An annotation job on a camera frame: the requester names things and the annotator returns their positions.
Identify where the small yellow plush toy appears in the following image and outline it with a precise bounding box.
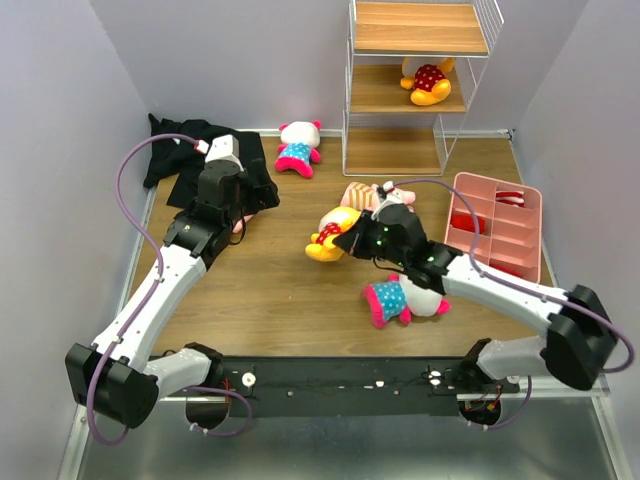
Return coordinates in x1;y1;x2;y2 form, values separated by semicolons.
305;206;360;262

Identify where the white plush blue dress front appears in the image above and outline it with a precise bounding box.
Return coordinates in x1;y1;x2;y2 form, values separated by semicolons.
363;273;451;329

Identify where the white plush blue dress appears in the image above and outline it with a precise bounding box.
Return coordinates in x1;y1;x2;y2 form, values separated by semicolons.
363;273;451;329
274;120;322;179

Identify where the large yellow plush toy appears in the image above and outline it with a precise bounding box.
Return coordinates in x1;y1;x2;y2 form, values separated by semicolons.
400;56;455;106

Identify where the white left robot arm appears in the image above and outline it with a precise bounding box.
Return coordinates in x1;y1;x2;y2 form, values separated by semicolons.
65;158;279;429

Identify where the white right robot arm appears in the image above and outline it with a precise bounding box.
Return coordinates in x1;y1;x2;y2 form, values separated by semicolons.
333;204;619;392

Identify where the pink pig plush left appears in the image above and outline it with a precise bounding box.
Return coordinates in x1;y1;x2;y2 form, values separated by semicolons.
232;215;253;234

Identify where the pink pig plush striped shirt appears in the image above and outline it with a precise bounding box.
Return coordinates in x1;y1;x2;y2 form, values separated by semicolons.
339;181;416;211

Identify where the white plush blue dress back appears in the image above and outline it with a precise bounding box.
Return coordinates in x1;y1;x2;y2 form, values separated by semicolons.
274;120;322;179

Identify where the red sock middle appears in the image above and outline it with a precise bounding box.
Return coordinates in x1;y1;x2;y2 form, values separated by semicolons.
449;213;490;235

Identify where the black cloth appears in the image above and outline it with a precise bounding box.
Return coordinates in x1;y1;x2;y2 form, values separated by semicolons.
143;113;264;209

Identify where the pink divided organizer tray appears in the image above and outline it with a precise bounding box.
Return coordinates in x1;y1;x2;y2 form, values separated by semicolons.
444;172;543;283

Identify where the red sock lower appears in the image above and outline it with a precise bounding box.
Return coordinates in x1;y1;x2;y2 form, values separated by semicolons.
489;263;524;279

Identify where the red white striped sock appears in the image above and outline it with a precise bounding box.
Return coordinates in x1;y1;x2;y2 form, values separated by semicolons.
495;190;525;208

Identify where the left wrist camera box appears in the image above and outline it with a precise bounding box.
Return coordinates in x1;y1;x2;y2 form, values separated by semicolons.
205;134;240;164

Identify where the white wire wooden shelf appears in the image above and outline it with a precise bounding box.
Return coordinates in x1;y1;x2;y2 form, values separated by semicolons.
342;1;505;176

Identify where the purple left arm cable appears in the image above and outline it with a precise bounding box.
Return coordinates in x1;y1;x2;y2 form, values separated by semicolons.
85;134;254;446

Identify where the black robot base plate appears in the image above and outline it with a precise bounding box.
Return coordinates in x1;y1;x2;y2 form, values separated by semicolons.
159;354;521;419

